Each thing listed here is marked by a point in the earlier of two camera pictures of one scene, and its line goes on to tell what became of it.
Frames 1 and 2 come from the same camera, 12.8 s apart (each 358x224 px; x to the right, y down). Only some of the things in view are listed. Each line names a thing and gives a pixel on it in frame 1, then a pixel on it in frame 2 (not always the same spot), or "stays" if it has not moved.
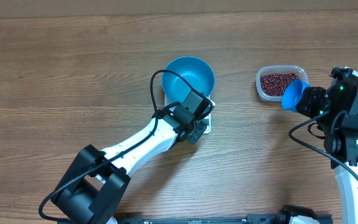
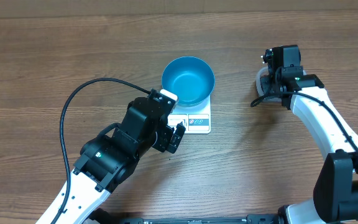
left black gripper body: (198, 130) -> (163, 136)
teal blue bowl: (196, 71) stays
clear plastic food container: (271, 81) stays
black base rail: (250, 219) stays
